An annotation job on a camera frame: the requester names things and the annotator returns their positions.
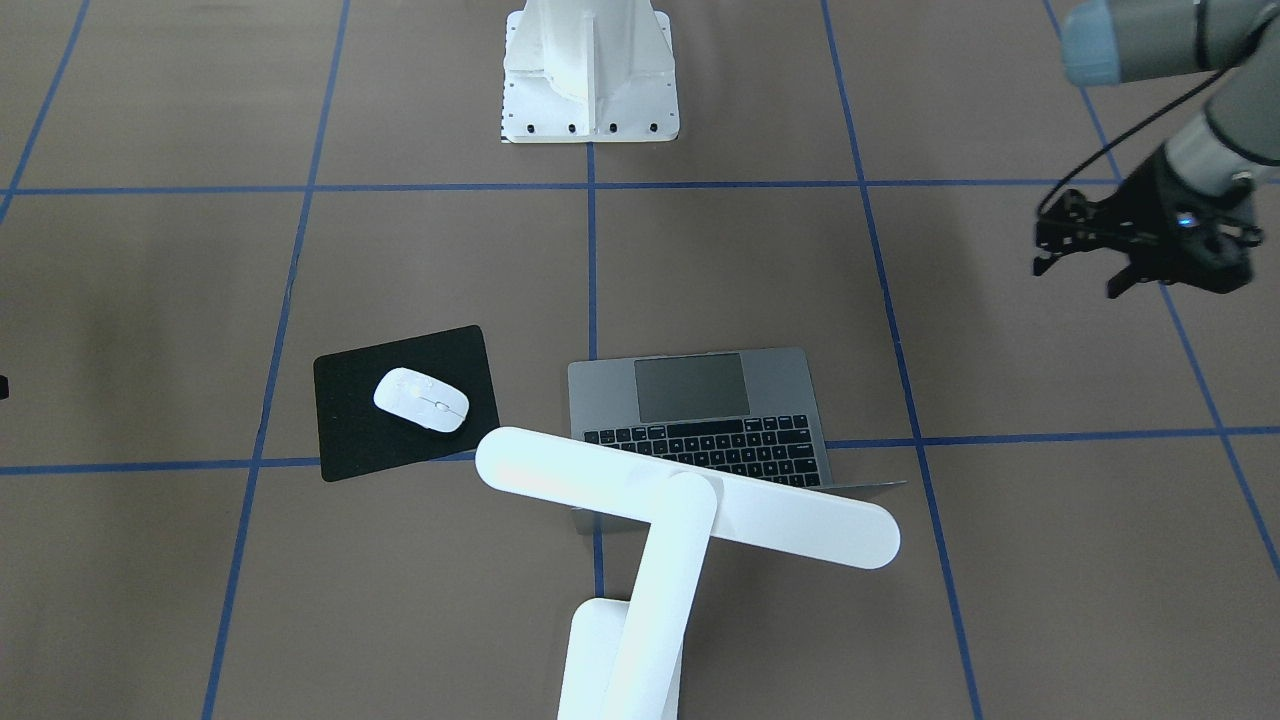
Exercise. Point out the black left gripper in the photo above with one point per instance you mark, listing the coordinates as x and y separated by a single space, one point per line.
1146 198

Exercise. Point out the grey laptop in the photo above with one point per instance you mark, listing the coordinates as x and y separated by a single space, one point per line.
749 412

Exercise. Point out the white computer mouse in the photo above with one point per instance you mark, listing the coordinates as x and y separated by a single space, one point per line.
421 399

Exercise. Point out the black mouse pad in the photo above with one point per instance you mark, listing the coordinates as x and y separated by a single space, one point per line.
356 438

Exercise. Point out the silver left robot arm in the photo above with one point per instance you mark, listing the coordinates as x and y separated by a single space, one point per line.
1234 43

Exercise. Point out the white desk lamp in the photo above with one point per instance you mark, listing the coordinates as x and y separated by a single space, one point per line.
624 658

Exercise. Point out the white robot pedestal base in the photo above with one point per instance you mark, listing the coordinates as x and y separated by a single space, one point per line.
589 72

